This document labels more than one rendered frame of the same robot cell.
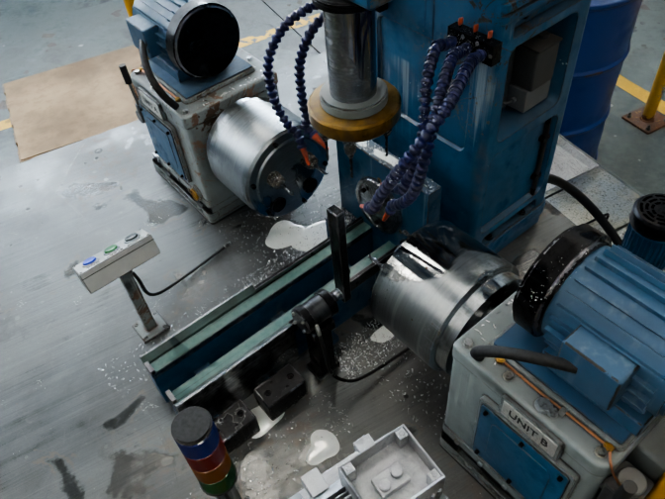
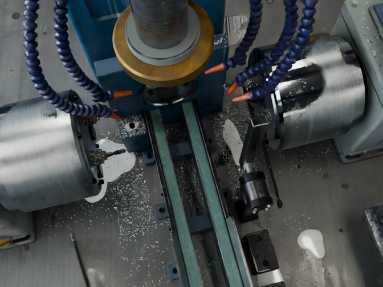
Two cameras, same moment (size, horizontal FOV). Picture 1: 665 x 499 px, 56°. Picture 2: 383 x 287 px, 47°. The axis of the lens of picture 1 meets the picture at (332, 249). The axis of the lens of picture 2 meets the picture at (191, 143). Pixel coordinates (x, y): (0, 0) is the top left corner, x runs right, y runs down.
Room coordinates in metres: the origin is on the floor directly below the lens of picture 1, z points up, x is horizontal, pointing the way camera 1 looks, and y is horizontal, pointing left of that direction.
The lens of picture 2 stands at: (0.80, 0.33, 2.00)
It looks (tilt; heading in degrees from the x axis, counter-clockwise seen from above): 70 degrees down; 294
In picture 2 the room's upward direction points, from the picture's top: 3 degrees counter-clockwise
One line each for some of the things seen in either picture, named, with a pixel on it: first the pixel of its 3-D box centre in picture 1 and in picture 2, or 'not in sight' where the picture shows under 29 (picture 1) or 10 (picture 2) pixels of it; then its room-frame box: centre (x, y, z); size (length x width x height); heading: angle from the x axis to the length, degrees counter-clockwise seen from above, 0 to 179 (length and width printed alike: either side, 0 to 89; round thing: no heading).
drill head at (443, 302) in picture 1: (457, 305); (311, 89); (0.72, -0.23, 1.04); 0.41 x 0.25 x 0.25; 35
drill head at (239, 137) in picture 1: (255, 147); (25, 156); (1.29, 0.16, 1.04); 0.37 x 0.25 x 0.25; 35
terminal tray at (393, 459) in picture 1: (391, 481); not in sight; (0.37, -0.05, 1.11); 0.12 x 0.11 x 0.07; 118
